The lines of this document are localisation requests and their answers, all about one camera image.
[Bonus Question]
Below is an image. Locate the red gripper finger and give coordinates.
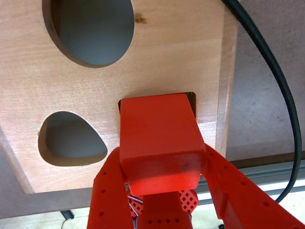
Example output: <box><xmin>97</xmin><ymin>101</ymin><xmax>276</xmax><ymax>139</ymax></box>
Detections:
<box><xmin>86</xmin><ymin>146</ymin><xmax>134</xmax><ymax>229</ymax></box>
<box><xmin>201</xmin><ymin>145</ymin><xmax>305</xmax><ymax>229</ymax></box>

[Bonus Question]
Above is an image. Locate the red cube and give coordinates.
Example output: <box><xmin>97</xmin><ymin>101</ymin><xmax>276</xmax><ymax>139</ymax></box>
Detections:
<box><xmin>118</xmin><ymin>93</ymin><xmax>207</xmax><ymax>197</ymax></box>

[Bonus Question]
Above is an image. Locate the black power adapter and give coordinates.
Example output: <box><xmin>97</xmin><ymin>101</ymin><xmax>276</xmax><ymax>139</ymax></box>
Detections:
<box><xmin>59</xmin><ymin>209</ymin><xmax>75</xmax><ymax>220</ymax></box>

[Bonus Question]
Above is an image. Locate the wooden shape sorter box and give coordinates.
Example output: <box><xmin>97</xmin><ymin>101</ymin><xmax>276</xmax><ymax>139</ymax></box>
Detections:
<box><xmin>0</xmin><ymin>0</ymin><xmax>239</xmax><ymax>194</ymax></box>

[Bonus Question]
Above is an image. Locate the aluminium profile rail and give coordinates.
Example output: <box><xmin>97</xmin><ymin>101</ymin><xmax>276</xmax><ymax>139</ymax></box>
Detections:
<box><xmin>190</xmin><ymin>159</ymin><xmax>305</xmax><ymax>206</ymax></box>

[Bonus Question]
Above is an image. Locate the red lattice base plate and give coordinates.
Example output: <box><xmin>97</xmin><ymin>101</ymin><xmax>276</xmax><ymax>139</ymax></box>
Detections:
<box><xmin>127</xmin><ymin>188</ymin><xmax>200</xmax><ymax>217</ymax></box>

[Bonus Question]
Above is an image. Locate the black camera cable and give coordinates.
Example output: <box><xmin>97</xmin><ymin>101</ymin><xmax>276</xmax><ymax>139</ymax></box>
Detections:
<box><xmin>221</xmin><ymin>0</ymin><xmax>303</xmax><ymax>203</ymax></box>

